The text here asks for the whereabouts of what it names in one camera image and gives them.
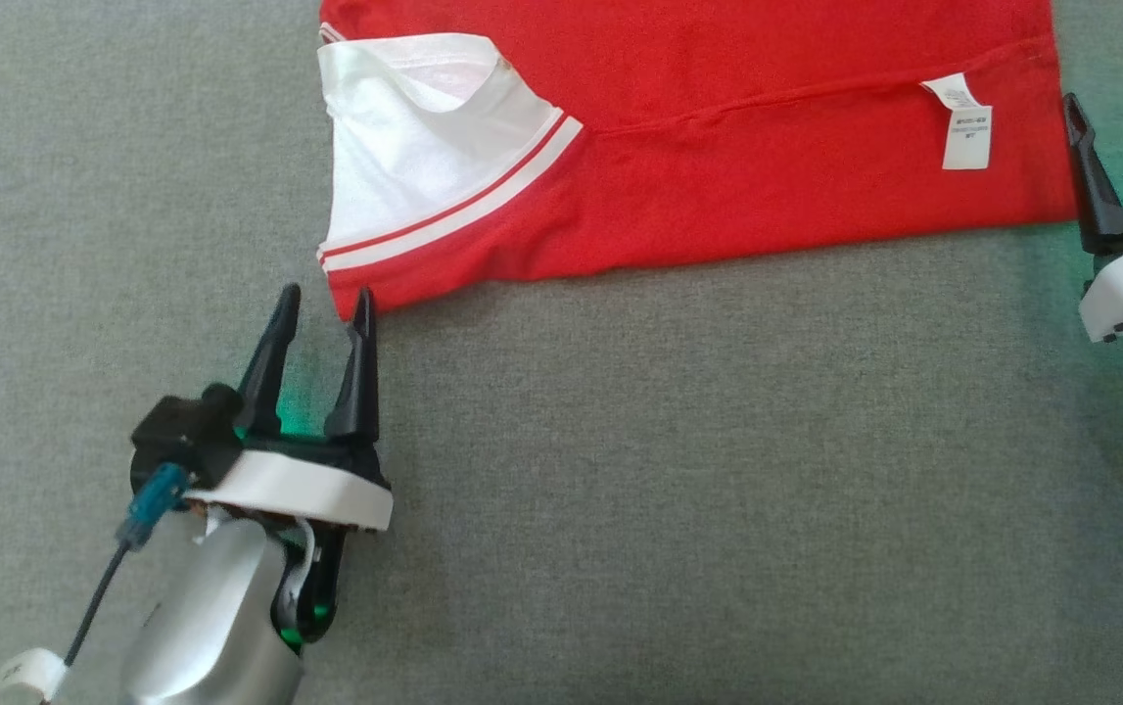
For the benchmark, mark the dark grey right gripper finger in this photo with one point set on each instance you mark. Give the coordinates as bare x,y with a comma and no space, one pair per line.
1095,186

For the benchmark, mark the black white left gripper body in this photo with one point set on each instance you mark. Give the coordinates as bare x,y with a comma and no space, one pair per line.
297,485

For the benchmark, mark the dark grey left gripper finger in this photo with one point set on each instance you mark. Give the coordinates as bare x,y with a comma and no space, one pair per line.
267,372
357,382

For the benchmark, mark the red white striped shirt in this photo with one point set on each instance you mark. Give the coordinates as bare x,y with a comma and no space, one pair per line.
718,147

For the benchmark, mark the grey fabric sofa seat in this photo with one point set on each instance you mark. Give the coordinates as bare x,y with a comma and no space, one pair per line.
620,490

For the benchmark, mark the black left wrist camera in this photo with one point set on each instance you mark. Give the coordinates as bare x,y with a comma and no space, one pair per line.
179,436

